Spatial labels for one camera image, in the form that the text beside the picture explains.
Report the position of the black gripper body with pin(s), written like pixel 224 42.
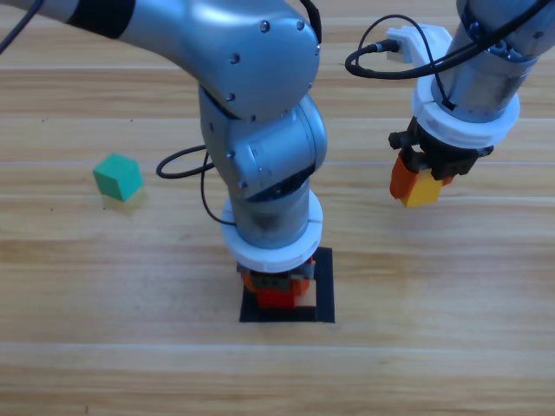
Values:
pixel 438 156
pixel 273 281

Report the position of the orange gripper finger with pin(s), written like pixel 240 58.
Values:
pixel 249 282
pixel 401 180
pixel 301 287
pixel 448 180

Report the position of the red cube block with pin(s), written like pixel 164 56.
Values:
pixel 275 300

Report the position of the yellow cube block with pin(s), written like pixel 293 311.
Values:
pixel 425 193

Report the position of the green cube block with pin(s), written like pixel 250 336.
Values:
pixel 117 177

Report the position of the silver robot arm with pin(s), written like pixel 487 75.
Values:
pixel 260 65
pixel 490 86

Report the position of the black tape square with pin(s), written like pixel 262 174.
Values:
pixel 325 294

